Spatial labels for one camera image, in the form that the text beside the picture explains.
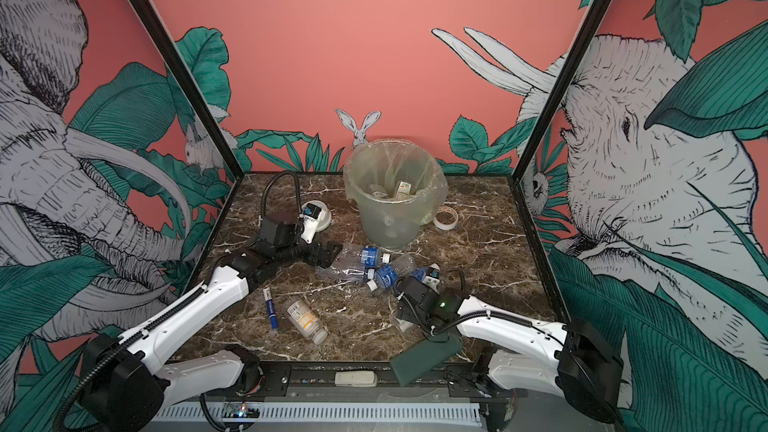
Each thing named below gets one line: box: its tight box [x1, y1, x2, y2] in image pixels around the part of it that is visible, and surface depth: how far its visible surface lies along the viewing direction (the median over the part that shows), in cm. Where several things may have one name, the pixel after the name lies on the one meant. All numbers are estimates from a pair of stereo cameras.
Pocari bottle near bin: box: [360, 245, 391, 268], surface depth 94 cm
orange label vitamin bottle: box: [283, 297, 328, 345], surface depth 81 cm
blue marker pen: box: [262, 286, 278, 330], surface depth 85 cm
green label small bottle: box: [393, 316, 418, 334], surface depth 83 cm
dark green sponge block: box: [390, 333, 463, 387], surface depth 79 cm
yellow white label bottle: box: [396, 181, 412, 200], surface depth 102 cm
